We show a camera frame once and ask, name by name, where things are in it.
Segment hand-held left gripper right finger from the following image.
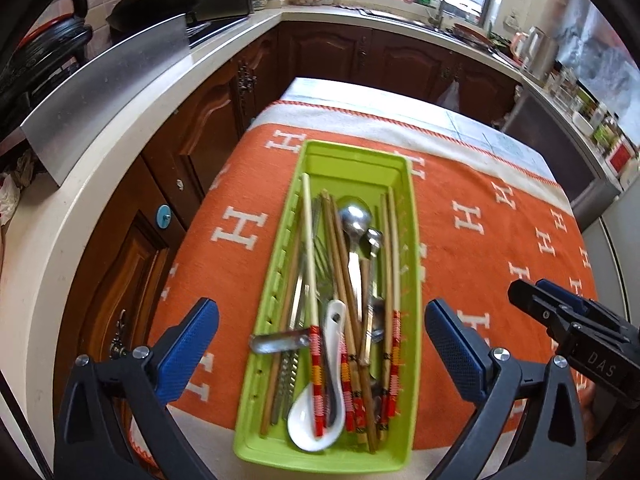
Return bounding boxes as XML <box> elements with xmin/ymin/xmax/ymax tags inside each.
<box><xmin>424</xmin><ymin>298</ymin><xmax>588</xmax><ymax>480</ymax></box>

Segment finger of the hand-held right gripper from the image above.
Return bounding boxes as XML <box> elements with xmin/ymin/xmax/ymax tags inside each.
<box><xmin>507</xmin><ymin>279</ymin><xmax>576</xmax><ymax>341</ymax></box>
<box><xmin>537</xmin><ymin>280</ymin><xmax>636</xmax><ymax>331</ymax></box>

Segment white plastic bag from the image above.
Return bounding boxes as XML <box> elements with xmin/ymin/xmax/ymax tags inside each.
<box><xmin>439</xmin><ymin>79</ymin><xmax>461</xmax><ymax>111</ymax></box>

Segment green label bottle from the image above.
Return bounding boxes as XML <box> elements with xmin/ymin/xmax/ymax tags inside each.
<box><xmin>595</xmin><ymin>115</ymin><xmax>621</xmax><ymax>148</ymax></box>

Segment grey refrigerator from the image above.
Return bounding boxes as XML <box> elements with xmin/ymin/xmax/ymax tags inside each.
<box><xmin>580</xmin><ymin>160</ymin><xmax>640</xmax><ymax>321</ymax></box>

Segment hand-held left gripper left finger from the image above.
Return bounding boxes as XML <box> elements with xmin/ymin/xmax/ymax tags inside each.
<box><xmin>55</xmin><ymin>297</ymin><xmax>221</xmax><ymax>480</ymax></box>

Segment orange patterned blanket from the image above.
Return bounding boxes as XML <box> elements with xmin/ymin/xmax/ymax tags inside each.
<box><xmin>127</xmin><ymin>100</ymin><xmax>601</xmax><ymax>466</ymax></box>

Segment small steel spoon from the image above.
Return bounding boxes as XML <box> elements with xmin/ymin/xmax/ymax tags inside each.
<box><xmin>360</xmin><ymin>227</ymin><xmax>385</xmax><ymax>366</ymax></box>

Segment steel counter cabinet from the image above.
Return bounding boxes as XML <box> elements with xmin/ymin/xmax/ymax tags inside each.
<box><xmin>500</xmin><ymin>82</ymin><xmax>623</xmax><ymax>216</ymax></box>

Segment stainless steel splash panel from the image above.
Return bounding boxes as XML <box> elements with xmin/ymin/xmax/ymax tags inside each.
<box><xmin>19</xmin><ymin>14</ymin><xmax>191</xmax><ymax>188</ymax></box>

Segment red white canister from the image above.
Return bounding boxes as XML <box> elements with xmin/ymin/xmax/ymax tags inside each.
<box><xmin>605</xmin><ymin>137</ymin><xmax>638</xmax><ymax>176</ymax></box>

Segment steel faucet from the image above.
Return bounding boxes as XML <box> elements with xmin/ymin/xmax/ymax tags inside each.
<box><xmin>427</xmin><ymin>0</ymin><xmax>450</xmax><ymax>30</ymax></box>

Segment clear plastic sheet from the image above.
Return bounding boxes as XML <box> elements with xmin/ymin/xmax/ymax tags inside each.
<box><xmin>555</xmin><ymin>0</ymin><xmax>636</xmax><ymax>136</ymax></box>

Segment black red pressure cooker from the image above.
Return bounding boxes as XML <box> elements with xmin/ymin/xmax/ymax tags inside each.
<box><xmin>0</xmin><ymin>0</ymin><xmax>96</xmax><ymax>126</ymax></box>

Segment black wok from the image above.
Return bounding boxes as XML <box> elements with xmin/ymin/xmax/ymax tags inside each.
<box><xmin>107</xmin><ymin>0</ymin><xmax>166</xmax><ymax>41</ymax></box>

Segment steel sink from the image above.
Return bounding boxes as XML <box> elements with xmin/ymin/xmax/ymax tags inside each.
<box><xmin>355</xmin><ymin>7</ymin><xmax>436</xmax><ymax>26</ymax></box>

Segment glass jar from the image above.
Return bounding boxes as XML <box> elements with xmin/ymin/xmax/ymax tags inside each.
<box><xmin>547</xmin><ymin>67</ymin><xmax>581</xmax><ymax>106</ymax></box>

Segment crumpled pale rag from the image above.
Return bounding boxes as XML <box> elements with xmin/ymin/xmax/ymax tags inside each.
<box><xmin>0</xmin><ymin>150</ymin><xmax>36</xmax><ymax>221</ymax></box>

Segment steel electric kettle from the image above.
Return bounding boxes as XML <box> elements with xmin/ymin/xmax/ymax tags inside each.
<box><xmin>510</xmin><ymin>27</ymin><xmax>558</xmax><ymax>81</ymax></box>

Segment red frying pan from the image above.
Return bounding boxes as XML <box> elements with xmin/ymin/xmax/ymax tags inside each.
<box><xmin>452</xmin><ymin>22</ymin><xmax>493</xmax><ymax>46</ymax></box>

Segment white kitchen countertop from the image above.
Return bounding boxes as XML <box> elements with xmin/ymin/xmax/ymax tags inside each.
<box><xmin>0</xmin><ymin>2</ymin><xmax>551</xmax><ymax>451</ymax></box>

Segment green plastic utensil tray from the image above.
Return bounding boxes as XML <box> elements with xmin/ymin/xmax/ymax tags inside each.
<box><xmin>234</xmin><ymin>139</ymin><xmax>422</xmax><ymax>470</ymax></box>

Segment white ceramic spoon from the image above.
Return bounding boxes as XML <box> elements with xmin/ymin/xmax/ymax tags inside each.
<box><xmin>286</xmin><ymin>299</ymin><xmax>348</xmax><ymax>453</ymax></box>

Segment steel spoon with slotted handle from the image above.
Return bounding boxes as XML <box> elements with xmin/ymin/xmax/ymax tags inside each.
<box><xmin>249</xmin><ymin>330</ymin><xmax>311</xmax><ymax>356</ymax></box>

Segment dark brown chopstick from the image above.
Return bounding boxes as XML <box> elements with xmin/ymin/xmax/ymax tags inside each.
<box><xmin>259</xmin><ymin>260</ymin><xmax>296</xmax><ymax>436</ymax></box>

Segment brown wooden kitchen cabinets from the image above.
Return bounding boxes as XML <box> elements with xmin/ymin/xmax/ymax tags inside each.
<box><xmin>52</xmin><ymin>22</ymin><xmax>523</xmax><ymax>391</ymax></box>

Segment large steel spoon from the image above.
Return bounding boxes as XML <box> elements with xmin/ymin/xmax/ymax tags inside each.
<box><xmin>337</xmin><ymin>199</ymin><xmax>375</xmax><ymax>321</ymax></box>

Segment pale checked tablecloth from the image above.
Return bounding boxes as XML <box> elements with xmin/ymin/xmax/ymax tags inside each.
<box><xmin>277</xmin><ymin>77</ymin><xmax>546</xmax><ymax>171</ymax></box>

